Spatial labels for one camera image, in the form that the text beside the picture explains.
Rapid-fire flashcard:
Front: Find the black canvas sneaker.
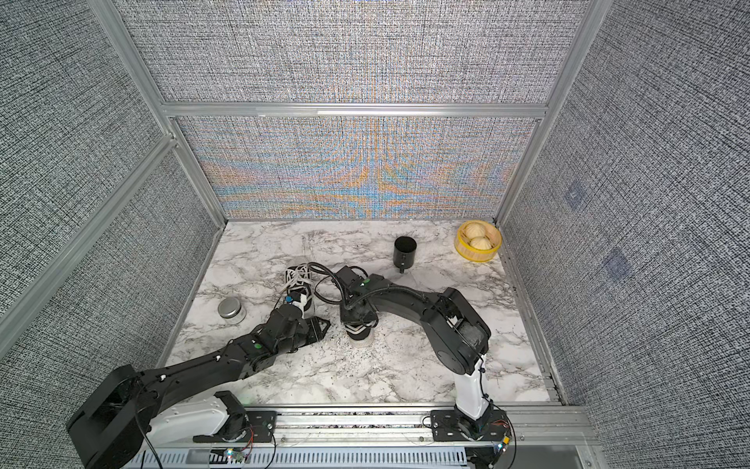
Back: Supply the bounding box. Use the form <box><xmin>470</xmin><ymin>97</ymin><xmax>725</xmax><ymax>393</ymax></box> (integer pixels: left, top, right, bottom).
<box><xmin>282</xmin><ymin>264</ymin><xmax>314</xmax><ymax>319</ymax></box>
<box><xmin>344</xmin><ymin>324</ymin><xmax>375</xmax><ymax>348</ymax></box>

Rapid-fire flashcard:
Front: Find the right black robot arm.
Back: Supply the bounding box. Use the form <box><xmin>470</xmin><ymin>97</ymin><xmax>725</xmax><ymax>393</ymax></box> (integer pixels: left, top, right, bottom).
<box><xmin>334</xmin><ymin>267</ymin><xmax>491</xmax><ymax>426</ymax></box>

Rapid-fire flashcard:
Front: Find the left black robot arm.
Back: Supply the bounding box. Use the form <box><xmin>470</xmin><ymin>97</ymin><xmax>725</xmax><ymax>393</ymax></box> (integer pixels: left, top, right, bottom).
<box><xmin>66</xmin><ymin>305</ymin><xmax>331</xmax><ymax>468</ymax></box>

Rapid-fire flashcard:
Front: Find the black metal mug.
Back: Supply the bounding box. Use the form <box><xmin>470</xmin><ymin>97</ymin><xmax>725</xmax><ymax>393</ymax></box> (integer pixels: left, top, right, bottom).
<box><xmin>393</xmin><ymin>236</ymin><xmax>418</xmax><ymax>274</ymax></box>

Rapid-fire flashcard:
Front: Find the small silver round tin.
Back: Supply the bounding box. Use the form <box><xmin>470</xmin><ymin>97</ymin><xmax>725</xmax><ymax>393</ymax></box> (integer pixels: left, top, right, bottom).
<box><xmin>217</xmin><ymin>297</ymin><xmax>246</xmax><ymax>324</ymax></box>

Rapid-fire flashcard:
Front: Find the yellow bamboo steamer basket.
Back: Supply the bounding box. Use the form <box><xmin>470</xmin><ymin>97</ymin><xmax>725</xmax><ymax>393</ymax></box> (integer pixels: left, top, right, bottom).
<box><xmin>454</xmin><ymin>220</ymin><xmax>503</xmax><ymax>263</ymax></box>

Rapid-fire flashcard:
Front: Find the lower steamed bun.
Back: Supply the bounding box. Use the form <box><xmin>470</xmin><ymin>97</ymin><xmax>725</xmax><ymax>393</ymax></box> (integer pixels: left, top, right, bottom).
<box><xmin>470</xmin><ymin>236</ymin><xmax>493</xmax><ymax>251</ymax></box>

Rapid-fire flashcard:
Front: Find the steamed bun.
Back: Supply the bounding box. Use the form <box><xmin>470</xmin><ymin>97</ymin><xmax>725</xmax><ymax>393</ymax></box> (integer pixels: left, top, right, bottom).
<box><xmin>464</xmin><ymin>222</ymin><xmax>486</xmax><ymax>240</ymax></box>
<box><xmin>470</xmin><ymin>236</ymin><xmax>493</xmax><ymax>251</ymax></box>

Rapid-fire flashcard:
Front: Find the upper steamed bun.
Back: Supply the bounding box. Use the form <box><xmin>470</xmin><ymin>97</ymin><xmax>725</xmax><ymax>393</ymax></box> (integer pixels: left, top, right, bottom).
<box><xmin>464</xmin><ymin>222</ymin><xmax>486</xmax><ymax>240</ymax></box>

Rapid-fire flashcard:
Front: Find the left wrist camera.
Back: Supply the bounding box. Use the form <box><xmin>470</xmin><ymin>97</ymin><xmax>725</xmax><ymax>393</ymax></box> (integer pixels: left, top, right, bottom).
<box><xmin>284</xmin><ymin>292</ymin><xmax>309</xmax><ymax>312</ymax></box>

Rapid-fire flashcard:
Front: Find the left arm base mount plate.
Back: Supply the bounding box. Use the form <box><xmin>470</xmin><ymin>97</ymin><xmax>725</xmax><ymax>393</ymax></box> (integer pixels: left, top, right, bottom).
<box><xmin>193</xmin><ymin>410</ymin><xmax>277</xmax><ymax>445</ymax></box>

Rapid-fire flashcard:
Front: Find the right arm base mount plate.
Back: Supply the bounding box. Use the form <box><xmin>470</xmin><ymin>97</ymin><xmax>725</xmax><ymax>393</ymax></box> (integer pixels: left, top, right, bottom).
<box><xmin>429</xmin><ymin>408</ymin><xmax>513</xmax><ymax>444</ymax></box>

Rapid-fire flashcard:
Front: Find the white slotted cable duct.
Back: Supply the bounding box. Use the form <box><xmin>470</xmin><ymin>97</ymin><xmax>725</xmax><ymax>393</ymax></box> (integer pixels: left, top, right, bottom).
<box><xmin>126</xmin><ymin>447</ymin><xmax>469</xmax><ymax>468</ymax></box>

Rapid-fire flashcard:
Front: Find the aluminium front rail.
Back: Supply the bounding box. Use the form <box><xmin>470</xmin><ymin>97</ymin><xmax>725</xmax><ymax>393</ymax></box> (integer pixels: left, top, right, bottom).
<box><xmin>104</xmin><ymin>403</ymin><xmax>605</xmax><ymax>449</ymax></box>

